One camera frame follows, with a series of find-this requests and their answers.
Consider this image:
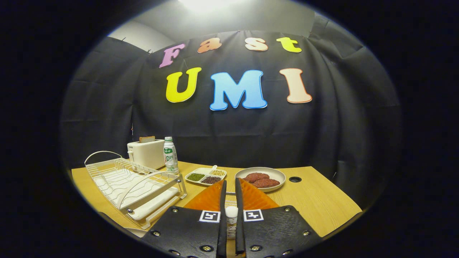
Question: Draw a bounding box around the brown meat piece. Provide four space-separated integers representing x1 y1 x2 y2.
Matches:
243 173 270 183
252 178 280 188

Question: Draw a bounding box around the white divided dish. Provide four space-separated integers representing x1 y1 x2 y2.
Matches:
185 165 227 186

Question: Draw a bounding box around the black backdrop cloth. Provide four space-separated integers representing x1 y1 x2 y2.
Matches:
59 14 402 208

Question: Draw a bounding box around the white wire dish rack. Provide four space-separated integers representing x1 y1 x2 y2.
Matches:
84 150 188 230

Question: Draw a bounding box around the white plate with meat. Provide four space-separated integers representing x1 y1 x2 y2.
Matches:
235 167 286 192

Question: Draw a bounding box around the pink handled metal spoon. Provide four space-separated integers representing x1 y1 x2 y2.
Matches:
225 206 238 240

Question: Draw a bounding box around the white bottle green label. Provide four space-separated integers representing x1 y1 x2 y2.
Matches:
163 137 179 174

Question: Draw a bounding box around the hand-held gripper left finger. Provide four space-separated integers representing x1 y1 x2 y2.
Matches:
142 180 227 258

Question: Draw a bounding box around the white toaster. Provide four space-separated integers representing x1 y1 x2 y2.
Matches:
127 139 166 170

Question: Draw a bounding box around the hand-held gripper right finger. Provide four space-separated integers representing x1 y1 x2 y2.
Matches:
235 177 323 258

